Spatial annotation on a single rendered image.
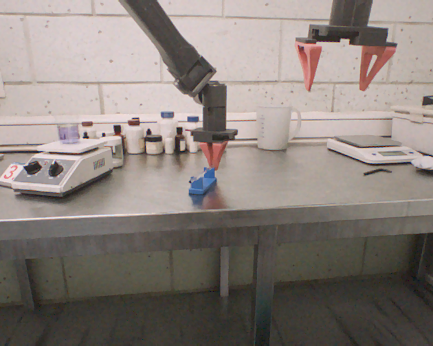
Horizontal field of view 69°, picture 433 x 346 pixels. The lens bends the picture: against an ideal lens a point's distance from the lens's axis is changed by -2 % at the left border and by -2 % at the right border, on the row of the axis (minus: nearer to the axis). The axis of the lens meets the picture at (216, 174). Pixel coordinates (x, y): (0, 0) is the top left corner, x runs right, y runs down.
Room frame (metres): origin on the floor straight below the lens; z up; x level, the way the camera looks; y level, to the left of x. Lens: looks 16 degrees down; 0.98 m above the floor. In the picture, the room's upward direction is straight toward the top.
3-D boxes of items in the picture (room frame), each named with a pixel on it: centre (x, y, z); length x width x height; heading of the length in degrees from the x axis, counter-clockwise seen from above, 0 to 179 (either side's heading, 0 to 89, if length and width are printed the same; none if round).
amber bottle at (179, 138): (1.06, 0.12, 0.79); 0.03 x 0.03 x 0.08
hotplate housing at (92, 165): (0.73, 0.35, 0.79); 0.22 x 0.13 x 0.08; 166
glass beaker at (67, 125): (0.75, 0.36, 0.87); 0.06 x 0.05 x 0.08; 133
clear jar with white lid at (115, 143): (0.87, 0.30, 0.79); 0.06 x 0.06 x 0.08
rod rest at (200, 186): (0.69, 0.03, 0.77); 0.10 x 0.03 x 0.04; 162
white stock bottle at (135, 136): (1.05, 0.27, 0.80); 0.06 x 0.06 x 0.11
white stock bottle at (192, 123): (1.10, 0.08, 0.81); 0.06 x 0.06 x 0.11
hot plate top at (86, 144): (0.76, 0.35, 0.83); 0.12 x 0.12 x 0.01; 76
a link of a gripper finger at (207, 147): (0.76, 0.00, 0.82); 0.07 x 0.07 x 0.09; 72
